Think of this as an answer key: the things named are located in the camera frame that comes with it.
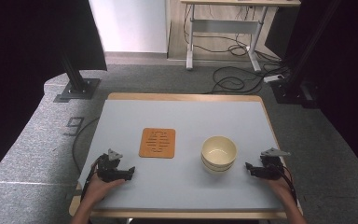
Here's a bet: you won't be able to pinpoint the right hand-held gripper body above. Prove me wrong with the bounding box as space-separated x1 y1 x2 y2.
258 147 292 181

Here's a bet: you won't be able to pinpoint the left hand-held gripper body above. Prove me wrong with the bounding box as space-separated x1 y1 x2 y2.
96 148 129 183

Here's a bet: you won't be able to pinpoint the cream ceramic bowl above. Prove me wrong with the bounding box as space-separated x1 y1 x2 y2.
200 135 239 166
201 157 236 175

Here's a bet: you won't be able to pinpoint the orange square coaster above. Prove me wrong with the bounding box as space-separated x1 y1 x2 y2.
138 127 177 160

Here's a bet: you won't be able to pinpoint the person's right hand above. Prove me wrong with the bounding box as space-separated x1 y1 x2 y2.
263 173 296 203

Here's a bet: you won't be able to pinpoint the person's left hand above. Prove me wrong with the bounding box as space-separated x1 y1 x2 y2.
81 173 127 206

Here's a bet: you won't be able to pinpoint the white power strip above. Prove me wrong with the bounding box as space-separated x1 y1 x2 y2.
263 74 285 84

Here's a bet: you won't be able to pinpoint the black metal stand with base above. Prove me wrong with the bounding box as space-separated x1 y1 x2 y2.
53 50 103 104

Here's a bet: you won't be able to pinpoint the wooden table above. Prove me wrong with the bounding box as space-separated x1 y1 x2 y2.
68 91 304 220

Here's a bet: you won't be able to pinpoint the white panel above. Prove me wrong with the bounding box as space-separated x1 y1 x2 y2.
88 0 172 54

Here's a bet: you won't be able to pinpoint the black curtain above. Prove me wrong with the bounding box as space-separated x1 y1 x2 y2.
0 0 108 188

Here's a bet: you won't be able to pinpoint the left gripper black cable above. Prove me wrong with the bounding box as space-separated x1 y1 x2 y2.
79 156 103 202

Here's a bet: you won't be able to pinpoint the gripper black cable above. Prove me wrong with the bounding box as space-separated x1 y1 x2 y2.
79 156 103 202
279 165 298 203

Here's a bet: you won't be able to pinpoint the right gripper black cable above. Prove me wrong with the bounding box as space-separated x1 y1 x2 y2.
279 165 298 203

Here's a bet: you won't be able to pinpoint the black cable loops on floor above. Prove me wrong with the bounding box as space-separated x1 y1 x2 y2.
202 64 291 96

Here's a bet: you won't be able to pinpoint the black cable under desk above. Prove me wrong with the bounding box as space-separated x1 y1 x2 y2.
183 4 254 58

